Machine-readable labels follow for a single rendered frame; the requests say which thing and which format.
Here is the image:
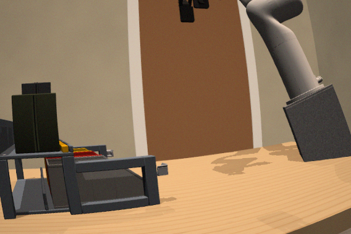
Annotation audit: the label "yellow long thin bar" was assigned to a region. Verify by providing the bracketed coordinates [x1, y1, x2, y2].
[59, 141, 69, 153]

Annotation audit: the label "red bin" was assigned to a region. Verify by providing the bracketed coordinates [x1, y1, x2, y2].
[45, 151, 101, 160]

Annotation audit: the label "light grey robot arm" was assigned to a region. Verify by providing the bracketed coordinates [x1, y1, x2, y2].
[239, 0, 324, 105]

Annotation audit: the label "dark grey metal shelf frame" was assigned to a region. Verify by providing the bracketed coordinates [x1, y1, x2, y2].
[0, 119, 168, 219]

